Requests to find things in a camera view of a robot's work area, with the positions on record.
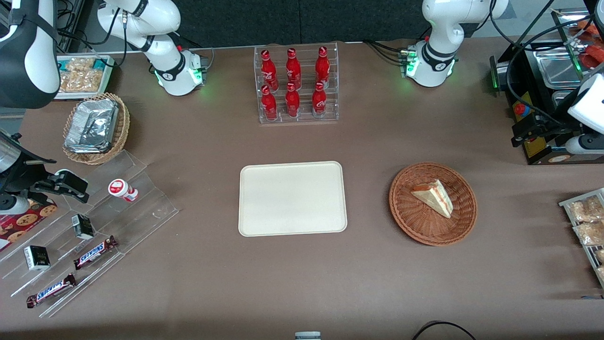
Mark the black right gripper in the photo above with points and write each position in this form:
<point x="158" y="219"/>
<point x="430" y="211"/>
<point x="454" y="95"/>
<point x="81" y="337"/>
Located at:
<point x="24" y="177"/>

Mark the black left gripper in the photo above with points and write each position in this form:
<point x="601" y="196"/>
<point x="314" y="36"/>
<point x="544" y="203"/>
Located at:
<point x="550" y="122"/>

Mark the triangular sandwich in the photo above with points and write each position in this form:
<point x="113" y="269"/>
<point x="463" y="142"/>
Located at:
<point x="434" y="198"/>

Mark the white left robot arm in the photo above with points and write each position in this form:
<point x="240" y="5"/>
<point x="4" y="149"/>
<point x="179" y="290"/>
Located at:
<point x="439" y="28"/>

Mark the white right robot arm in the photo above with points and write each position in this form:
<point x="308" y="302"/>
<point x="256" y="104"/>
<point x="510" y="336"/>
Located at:
<point x="165" y="71"/>

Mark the oval light wicker basket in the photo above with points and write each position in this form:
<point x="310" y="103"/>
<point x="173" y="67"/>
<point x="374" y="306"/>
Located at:
<point x="122" y="127"/>

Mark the tray of bagged snacks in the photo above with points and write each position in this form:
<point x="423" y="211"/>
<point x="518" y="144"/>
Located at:
<point x="566" y="204"/>

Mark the white snack tray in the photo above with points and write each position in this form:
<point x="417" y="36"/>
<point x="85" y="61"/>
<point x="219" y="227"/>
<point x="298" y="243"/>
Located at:
<point x="107" y="71"/>

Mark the round brown wicker basket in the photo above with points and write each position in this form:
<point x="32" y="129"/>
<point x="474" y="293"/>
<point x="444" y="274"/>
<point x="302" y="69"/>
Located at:
<point x="424" y="226"/>

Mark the cream plastic tray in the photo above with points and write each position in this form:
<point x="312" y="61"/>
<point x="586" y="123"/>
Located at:
<point x="292" y="198"/>

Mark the black food warmer appliance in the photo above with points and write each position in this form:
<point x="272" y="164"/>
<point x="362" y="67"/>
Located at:
<point x="533" y="150"/>

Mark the small black carton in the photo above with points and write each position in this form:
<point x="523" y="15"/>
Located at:
<point x="37" y="258"/>
<point x="83" y="226"/>

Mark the steel warmer pan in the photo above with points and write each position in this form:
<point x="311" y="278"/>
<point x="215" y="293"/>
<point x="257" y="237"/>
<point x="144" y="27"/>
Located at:
<point x="559" y="98"/>
<point x="552" y="66"/>

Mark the small red white bottle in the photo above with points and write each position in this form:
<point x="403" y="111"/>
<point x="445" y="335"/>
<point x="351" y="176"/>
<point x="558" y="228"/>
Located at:
<point x="121" y="190"/>

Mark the red cookie box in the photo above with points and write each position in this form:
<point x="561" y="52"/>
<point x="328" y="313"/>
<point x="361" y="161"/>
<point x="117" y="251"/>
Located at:
<point x="23" y="222"/>

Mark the stack of foil trays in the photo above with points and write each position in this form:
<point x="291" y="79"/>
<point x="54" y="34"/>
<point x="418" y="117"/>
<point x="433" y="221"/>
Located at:
<point x="92" y="125"/>

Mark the Snickers chocolate bar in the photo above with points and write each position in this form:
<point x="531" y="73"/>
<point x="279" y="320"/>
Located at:
<point x="51" y="290"/>
<point x="94" y="252"/>

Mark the clear acrylic step shelf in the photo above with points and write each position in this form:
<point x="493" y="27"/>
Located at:
<point x="151" y="208"/>

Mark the clear pack of pastries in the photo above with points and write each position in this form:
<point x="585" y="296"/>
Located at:
<point x="585" y="210"/>
<point x="590" y="233"/>
<point x="601" y="274"/>
<point x="600" y="256"/>

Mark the red orange fried food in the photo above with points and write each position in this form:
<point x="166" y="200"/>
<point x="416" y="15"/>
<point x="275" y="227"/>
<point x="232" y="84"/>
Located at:
<point x="590" y="59"/>

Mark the clear bag of snacks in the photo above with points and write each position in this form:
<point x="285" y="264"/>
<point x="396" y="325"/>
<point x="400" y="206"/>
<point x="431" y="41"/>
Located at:
<point x="82" y="81"/>
<point x="80" y="63"/>

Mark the red cola bottle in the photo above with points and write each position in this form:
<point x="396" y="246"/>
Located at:
<point x="268" y="71"/>
<point x="319" y="100"/>
<point x="293" y="70"/>
<point x="292" y="101"/>
<point x="269" y="104"/>
<point x="322" y="67"/>

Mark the clear acrylic bottle rack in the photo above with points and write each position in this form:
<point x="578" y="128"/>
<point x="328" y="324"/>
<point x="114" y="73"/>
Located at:
<point x="304" y="115"/>

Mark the small grey object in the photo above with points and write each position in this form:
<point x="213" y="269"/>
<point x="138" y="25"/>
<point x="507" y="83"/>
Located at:
<point x="307" y="335"/>

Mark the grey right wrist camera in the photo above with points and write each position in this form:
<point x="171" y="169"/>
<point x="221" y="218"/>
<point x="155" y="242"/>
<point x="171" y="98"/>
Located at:
<point x="16" y="205"/>

